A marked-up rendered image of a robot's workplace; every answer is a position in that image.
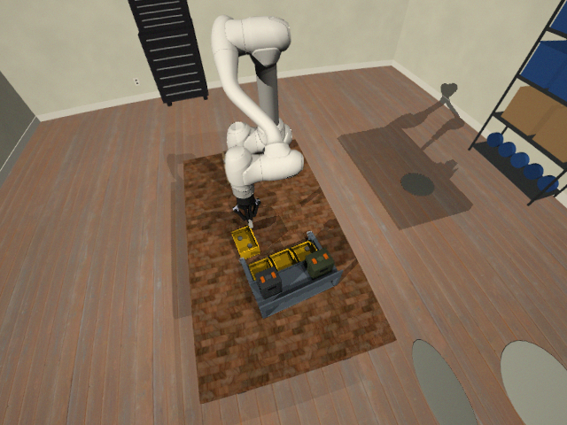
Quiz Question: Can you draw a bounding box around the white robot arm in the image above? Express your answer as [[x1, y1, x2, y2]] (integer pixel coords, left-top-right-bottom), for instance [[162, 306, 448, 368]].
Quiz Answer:
[[211, 15, 304, 198]]

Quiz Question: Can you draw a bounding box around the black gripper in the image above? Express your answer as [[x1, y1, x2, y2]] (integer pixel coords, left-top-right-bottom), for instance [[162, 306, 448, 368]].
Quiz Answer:
[[232, 194, 260, 228]]

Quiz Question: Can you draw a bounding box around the yellow bin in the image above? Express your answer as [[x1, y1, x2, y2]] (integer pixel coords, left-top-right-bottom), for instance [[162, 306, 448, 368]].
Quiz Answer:
[[269, 248, 298, 271], [291, 240, 317, 263], [231, 225, 260, 259], [248, 258, 273, 280]]

